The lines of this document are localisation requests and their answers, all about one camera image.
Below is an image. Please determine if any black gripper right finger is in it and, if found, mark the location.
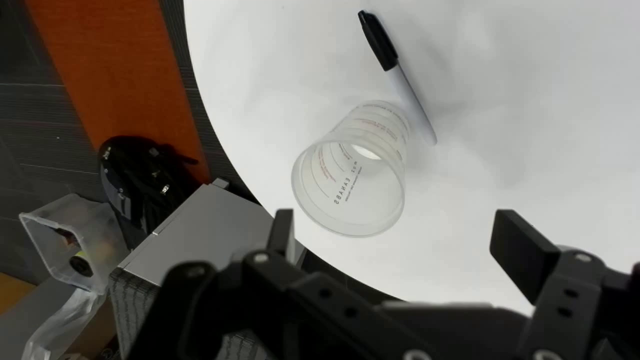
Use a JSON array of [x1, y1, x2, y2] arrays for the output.
[[491, 210, 640, 360]]

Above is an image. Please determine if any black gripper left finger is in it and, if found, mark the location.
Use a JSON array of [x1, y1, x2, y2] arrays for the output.
[[126, 210, 428, 360]]

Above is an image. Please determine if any clear plastic measuring cup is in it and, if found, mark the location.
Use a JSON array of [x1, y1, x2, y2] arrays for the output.
[[290, 101, 413, 239]]

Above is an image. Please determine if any black capped grey pen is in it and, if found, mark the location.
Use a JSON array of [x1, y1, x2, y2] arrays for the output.
[[358, 11, 439, 140]]

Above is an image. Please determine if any grey metal box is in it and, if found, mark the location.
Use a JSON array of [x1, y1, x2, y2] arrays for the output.
[[108, 180, 272, 358]]

